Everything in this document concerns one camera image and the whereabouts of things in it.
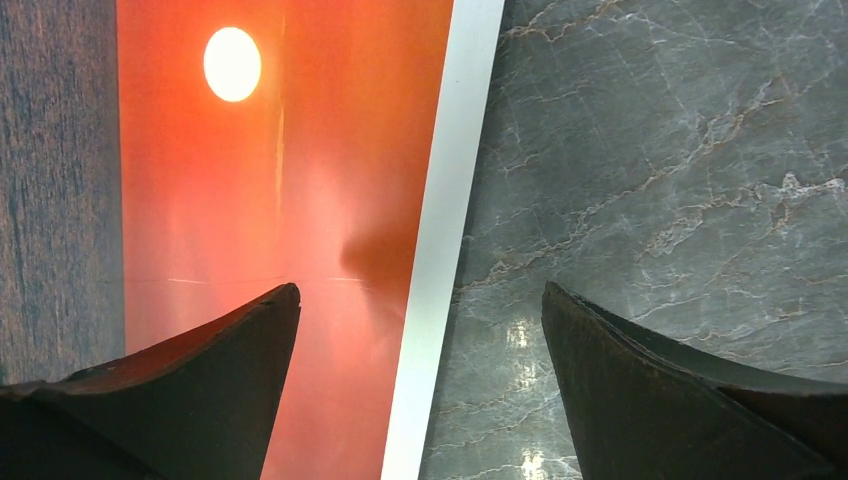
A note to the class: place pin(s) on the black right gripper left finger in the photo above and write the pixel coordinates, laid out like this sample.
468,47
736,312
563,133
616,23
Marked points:
200,405

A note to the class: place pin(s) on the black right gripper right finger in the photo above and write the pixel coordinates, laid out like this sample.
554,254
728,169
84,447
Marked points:
640,405

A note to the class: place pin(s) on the red sunset photo print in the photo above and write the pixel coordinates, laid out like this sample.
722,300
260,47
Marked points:
163,162

